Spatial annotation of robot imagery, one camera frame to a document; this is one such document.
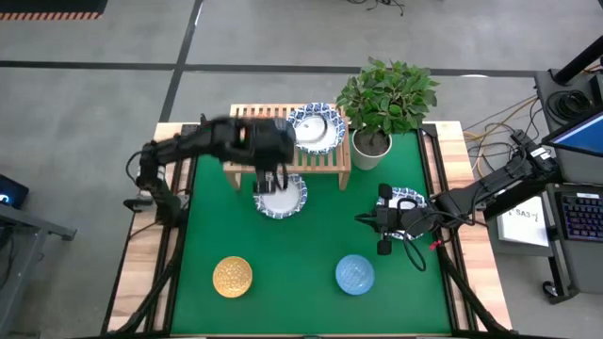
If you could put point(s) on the green leafy plant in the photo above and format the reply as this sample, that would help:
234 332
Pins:
388 96

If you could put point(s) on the yellow patterned small plate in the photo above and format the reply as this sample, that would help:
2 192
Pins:
233 277

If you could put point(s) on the slatted wooden shelf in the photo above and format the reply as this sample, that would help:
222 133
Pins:
311 162

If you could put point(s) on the white labelled paper box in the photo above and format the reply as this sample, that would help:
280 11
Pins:
523 223

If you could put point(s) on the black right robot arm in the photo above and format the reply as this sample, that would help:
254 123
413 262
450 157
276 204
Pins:
494 181

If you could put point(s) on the white plant pot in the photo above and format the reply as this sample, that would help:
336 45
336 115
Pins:
371 155

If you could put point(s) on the black diagonal pole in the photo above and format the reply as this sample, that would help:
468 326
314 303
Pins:
581 61

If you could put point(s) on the grey side table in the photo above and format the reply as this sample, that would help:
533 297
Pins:
28 226

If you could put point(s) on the black support bar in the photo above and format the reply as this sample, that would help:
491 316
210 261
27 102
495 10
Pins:
513 203

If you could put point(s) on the light blue small plate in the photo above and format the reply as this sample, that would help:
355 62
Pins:
355 275

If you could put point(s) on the black hazard striped mat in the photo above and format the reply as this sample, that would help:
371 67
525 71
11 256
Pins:
52 7

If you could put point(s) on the blue patterned white plate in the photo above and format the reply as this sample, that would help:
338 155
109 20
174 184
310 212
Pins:
414 194
313 129
288 205

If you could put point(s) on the small red clip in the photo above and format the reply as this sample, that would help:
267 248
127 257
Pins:
434 245

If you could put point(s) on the blue lit monitor screen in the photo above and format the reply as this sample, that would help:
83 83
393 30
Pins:
581 136

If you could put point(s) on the black backlit keyboard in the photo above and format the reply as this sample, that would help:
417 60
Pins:
581 216

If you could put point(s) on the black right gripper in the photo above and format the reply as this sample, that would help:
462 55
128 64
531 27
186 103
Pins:
387 219

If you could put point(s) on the black caster wheel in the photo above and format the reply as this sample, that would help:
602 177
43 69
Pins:
549 289

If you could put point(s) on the grey equipment cart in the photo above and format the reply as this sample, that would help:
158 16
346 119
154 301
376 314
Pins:
584 268

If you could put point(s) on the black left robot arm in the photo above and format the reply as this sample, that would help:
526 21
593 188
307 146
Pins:
188 141

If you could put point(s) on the black power strip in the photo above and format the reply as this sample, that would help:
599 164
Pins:
520 137

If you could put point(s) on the black device blue light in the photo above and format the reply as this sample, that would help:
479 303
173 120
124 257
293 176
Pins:
11 190

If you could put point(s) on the green table mat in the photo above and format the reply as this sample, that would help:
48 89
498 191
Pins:
301 301

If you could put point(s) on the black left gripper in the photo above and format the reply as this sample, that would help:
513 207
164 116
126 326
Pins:
268 141

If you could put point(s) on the black aluminium table frame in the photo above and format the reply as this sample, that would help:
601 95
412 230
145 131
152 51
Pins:
454 306

